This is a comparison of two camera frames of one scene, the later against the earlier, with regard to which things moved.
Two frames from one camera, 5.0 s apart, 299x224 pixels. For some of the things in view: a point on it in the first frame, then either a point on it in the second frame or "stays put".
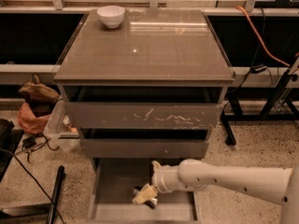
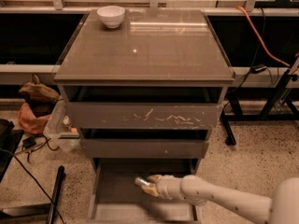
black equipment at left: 9,139 stays put
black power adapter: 29,142 stays put
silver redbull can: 151,203 → 141,181
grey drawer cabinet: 145,85 stays put
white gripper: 161,180 → 165,186
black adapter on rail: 258,68 stays put
